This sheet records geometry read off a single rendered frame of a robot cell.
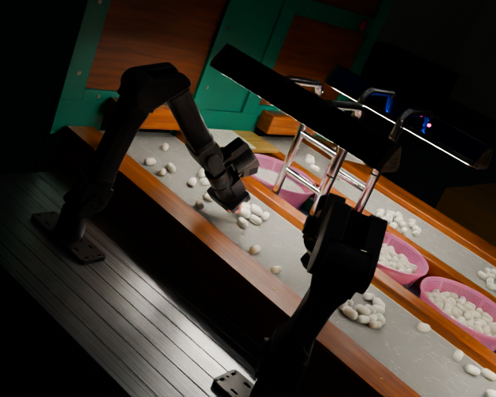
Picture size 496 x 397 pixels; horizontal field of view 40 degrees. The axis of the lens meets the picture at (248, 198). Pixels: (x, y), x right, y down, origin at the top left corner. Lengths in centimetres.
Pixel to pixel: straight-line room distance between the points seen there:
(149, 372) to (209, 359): 14
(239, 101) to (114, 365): 132
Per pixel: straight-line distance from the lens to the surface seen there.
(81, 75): 192
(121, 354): 130
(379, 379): 138
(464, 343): 171
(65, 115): 195
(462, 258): 230
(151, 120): 205
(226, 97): 233
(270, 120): 245
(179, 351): 136
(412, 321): 172
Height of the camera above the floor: 145
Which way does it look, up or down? 21 degrees down
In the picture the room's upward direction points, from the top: 23 degrees clockwise
